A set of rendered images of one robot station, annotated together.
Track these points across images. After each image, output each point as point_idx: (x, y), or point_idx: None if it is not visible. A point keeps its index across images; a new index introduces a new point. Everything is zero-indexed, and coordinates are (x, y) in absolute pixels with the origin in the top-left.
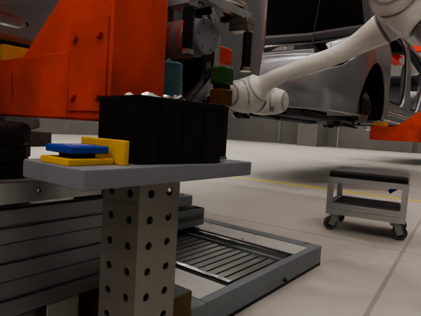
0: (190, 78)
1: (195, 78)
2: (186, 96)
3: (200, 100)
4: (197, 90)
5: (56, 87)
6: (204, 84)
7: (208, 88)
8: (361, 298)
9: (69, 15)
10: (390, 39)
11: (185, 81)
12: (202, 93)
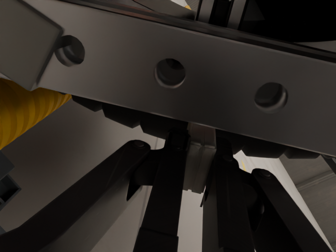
0: (317, 36)
1: (333, 49)
2: (128, 6)
3: (127, 88)
4: (197, 27)
5: None
6: (294, 51)
7: (288, 110)
8: None
9: None
10: None
11: (285, 34)
12: (195, 72)
